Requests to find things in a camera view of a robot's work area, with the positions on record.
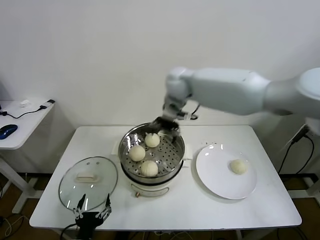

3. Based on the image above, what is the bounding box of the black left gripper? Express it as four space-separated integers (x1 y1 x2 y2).
72 193 113 240

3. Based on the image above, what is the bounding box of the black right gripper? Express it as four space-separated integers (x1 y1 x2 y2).
150 115 183 145

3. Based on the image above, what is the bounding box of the white steamed baozi bun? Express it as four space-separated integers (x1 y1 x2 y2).
229 159 248 175
139 160 159 178
128 145 146 162
144 132 161 148

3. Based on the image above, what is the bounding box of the round glass pot lid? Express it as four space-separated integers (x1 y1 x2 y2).
58 156 119 212

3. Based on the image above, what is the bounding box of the stainless steel steamer basket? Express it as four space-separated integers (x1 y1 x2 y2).
111 122 193 185

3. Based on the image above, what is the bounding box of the white electric cooker pot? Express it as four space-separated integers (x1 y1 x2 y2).
119 159 185 200

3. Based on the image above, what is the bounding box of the round white plate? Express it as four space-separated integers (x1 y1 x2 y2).
195 144 258 200

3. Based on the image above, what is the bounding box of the white side desk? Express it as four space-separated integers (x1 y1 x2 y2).
0 99 55 215

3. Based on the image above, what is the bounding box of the blue computer mouse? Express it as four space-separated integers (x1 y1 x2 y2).
0 124 18 140

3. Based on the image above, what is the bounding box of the small white desk object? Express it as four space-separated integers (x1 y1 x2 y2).
18 99 35 109

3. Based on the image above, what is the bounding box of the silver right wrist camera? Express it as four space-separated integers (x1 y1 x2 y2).
174 109 190 121

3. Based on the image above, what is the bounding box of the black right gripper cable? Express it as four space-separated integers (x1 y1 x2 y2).
186 93 201 120

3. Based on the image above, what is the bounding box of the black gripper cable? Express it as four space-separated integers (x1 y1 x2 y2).
186 93 201 120
61 222 81 240

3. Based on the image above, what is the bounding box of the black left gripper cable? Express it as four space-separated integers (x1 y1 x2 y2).
61 222 81 240

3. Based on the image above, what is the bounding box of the thin black desk cable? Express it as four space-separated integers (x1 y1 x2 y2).
0 106 48 120

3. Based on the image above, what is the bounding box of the black cable with power adapter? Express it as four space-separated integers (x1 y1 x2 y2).
276 123 315 175

